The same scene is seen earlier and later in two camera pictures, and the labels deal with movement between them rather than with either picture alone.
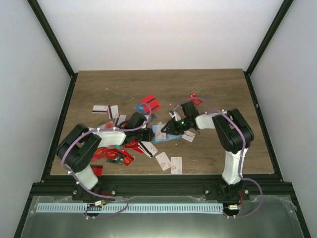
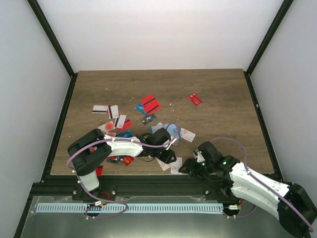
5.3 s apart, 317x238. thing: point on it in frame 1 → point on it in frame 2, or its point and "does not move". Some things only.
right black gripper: [172, 128] → [189, 162]
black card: [120, 157] does not move
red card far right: [194, 96] does not move
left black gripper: [148, 138] → [167, 158]
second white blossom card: [176, 165] does not move
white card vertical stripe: [113, 111] does not move
